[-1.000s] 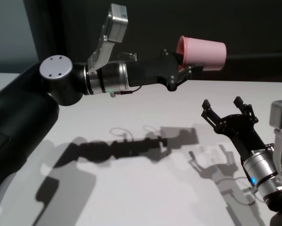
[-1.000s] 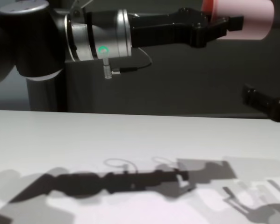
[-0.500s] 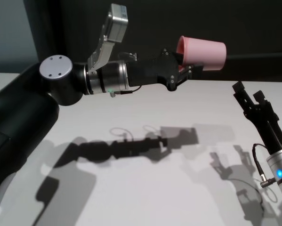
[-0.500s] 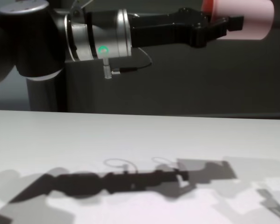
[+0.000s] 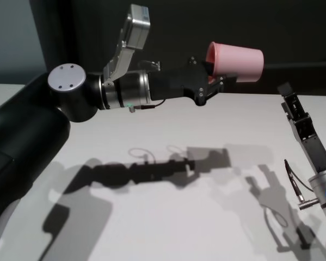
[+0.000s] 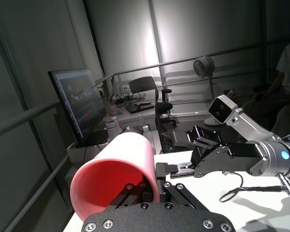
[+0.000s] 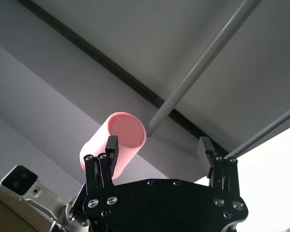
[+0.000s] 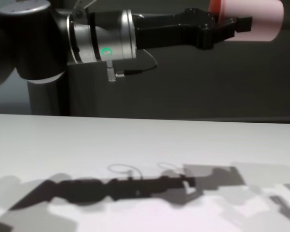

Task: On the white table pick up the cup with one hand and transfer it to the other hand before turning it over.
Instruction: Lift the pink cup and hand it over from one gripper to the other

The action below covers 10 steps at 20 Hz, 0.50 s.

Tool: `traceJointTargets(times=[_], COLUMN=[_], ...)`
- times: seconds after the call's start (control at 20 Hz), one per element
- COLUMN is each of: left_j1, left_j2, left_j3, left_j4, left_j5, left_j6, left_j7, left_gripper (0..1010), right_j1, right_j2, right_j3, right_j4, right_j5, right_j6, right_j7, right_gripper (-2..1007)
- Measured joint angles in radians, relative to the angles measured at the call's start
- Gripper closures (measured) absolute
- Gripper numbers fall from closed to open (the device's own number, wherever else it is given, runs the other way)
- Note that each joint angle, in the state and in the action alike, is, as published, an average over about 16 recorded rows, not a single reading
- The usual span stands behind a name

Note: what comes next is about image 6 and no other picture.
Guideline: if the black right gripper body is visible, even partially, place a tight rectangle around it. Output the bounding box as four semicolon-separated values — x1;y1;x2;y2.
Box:
190;142;265;179

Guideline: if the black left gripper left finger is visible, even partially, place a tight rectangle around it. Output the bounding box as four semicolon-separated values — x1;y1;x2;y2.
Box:
109;181;160;208

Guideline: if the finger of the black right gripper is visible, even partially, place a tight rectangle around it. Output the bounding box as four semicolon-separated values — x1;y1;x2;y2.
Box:
155;161;196;180
184;125;223;148

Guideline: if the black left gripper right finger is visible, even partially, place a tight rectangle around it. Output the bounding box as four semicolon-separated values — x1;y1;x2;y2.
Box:
156;178;205;210

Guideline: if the pink plastic cup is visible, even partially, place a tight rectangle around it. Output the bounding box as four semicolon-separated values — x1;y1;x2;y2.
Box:
69;131;160;222

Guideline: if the clear water bottle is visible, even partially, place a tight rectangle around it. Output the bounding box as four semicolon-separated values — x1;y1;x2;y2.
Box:
141;125;155;155

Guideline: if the white background desk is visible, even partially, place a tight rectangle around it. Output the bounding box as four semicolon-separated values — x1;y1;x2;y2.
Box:
101;96;165;126

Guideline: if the white cylindrical bottle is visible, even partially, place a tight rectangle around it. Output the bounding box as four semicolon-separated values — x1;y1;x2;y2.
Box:
105;119;120;143

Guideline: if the white standing fan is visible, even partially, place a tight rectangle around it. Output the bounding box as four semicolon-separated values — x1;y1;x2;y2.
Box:
192;57;224;126

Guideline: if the black laptop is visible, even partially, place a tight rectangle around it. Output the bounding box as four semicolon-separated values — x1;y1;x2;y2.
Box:
124;103;155;114

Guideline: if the black mesh office chair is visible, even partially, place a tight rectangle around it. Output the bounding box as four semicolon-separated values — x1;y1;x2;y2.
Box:
128;76;177;129

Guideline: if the black computer monitor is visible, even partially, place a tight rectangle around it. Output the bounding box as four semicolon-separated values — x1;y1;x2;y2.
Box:
47;69;108;148

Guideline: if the grey metal guard railing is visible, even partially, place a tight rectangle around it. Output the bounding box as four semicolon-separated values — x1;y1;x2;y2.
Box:
0;38;290;232

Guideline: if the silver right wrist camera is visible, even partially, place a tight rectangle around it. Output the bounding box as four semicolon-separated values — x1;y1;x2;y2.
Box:
208;95;282;143

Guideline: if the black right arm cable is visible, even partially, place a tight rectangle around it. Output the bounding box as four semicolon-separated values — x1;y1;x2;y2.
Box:
219;172;290;203

